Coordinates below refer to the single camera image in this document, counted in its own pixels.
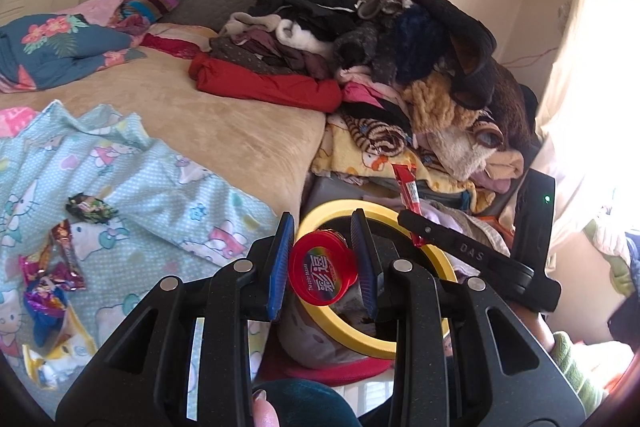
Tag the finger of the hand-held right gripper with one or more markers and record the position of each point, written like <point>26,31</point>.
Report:
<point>425,229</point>

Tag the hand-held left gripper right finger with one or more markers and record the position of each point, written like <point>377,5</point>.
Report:
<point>367,272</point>

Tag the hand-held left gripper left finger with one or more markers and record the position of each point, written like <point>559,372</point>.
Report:
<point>280,267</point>

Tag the red round lidded container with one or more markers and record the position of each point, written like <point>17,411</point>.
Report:
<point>315,267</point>

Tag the yellow rim trash bin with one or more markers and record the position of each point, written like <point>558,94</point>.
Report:
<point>325,217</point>

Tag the dark green candy wrapper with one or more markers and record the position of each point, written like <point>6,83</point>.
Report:
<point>90,208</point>

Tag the brown red snack wrapper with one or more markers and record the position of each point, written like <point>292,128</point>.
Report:
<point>67,252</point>

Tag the white yellow snack packet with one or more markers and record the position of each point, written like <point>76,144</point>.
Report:
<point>70,347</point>

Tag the purple foil wrapper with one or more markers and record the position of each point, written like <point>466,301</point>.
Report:
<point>42,302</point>

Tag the person's right forearm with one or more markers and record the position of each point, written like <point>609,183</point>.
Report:
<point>575,367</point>

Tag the person's left hand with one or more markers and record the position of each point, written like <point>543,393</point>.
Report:
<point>265,412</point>

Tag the lilac garment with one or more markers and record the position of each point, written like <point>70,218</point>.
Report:
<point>460,219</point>

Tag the peach folded towel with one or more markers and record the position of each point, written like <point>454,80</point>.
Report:
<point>502,169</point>

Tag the pale green cloth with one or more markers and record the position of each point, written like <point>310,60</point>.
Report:
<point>607,252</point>

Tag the cream fluffy garment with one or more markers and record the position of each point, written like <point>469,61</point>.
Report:
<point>460,154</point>

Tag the red fabric mat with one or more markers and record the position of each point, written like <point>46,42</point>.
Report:
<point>345,369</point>

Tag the yellow cartoon blanket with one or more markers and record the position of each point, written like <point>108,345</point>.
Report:
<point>350,162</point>

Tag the brown striped knit garment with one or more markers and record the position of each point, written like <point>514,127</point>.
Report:
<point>377,137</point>

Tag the brown striped cuff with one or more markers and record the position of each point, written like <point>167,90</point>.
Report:
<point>487,134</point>

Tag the tan knitted sweater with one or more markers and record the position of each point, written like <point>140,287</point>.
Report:
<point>435,107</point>

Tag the brown plush blanket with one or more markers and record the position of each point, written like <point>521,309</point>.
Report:
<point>510,107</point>

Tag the teal fuzzy cloth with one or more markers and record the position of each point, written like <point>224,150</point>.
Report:
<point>310,402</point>

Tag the pink garment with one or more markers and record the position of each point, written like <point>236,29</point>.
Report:
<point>365,92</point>

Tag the blue cartoon cat sheet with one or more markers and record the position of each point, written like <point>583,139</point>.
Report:
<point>150,187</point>

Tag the tan bed sheet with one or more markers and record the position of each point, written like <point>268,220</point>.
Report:
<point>200,107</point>

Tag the red folded jacket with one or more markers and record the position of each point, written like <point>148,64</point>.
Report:
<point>270,87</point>

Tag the cream curtain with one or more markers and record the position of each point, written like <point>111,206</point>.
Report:
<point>590,57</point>

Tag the grey speckled sweater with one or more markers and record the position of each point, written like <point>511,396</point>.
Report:
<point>370,52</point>

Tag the navy fuzzy garment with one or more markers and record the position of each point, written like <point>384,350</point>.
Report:
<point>417,42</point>

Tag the dark dotted garment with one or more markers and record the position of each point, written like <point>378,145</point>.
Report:
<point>245,54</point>

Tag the black fleece-lined garment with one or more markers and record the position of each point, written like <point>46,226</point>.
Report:
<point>450,12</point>

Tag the white fleece garment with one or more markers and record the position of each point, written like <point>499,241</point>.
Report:
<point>300,37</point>

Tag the grey fuzzy slippers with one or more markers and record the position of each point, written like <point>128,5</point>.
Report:
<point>380,2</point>

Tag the beige garment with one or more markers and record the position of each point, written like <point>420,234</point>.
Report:
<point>245,24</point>

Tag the dark red lace cloth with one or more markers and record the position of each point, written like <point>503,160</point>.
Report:
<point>170,47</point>

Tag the striped colourful pillow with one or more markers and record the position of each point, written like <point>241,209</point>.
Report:
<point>150,4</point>

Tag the pink cartoon blanket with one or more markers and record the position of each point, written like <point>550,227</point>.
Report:
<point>15,119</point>

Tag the blue floral quilt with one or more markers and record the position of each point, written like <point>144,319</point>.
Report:
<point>60,47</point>

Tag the pink cloth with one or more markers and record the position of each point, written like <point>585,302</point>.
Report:
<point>92,9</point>

